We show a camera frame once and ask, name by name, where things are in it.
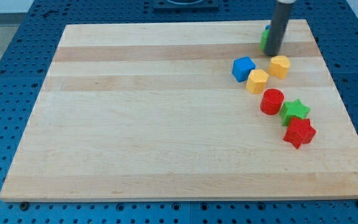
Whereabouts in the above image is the red star block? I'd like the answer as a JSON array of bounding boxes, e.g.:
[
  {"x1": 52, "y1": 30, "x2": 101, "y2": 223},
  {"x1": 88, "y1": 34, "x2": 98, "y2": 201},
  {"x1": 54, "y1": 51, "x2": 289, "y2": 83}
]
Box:
[{"x1": 283, "y1": 117, "x2": 317, "y2": 149}]

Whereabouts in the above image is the light wooden board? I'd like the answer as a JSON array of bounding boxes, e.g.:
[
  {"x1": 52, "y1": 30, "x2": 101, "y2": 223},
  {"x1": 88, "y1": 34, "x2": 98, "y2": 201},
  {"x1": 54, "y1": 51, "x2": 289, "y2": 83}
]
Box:
[{"x1": 0, "y1": 19, "x2": 358, "y2": 202}]

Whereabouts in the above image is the yellow hexagon block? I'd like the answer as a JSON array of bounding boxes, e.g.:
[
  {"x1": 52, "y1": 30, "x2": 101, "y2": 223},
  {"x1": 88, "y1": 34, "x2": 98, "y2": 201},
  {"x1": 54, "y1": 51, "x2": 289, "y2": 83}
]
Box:
[{"x1": 246, "y1": 69, "x2": 269, "y2": 94}]

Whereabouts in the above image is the green star block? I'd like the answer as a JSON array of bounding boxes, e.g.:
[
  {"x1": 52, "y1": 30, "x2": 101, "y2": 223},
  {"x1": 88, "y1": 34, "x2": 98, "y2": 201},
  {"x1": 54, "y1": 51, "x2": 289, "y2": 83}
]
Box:
[{"x1": 279, "y1": 99, "x2": 310, "y2": 126}]

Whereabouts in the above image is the red cylinder block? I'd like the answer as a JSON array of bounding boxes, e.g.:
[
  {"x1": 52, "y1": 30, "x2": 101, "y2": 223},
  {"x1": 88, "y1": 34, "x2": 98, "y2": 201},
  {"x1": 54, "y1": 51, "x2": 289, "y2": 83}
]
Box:
[{"x1": 260, "y1": 88, "x2": 285, "y2": 115}]

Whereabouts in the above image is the blue cube block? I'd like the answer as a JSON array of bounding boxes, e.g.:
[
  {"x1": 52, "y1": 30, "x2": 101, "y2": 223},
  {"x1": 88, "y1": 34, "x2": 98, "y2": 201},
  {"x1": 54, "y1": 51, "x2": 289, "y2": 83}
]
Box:
[{"x1": 232, "y1": 57, "x2": 256, "y2": 83}]

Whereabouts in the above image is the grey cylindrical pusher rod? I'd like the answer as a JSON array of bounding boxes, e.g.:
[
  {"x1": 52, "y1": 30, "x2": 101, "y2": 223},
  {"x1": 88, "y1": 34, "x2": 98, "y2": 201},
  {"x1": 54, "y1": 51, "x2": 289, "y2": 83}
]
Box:
[{"x1": 264, "y1": 0, "x2": 296, "y2": 57}]

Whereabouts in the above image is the green block behind rod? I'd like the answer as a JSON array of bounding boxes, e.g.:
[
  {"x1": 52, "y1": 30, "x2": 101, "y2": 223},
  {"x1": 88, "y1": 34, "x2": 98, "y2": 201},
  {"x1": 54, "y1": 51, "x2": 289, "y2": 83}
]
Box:
[{"x1": 260, "y1": 29, "x2": 269, "y2": 50}]

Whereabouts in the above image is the yellow heart block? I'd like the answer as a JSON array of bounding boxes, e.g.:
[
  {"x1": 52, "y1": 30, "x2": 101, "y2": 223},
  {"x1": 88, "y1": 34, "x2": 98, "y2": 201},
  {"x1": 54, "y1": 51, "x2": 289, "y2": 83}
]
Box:
[{"x1": 268, "y1": 55, "x2": 291, "y2": 80}]

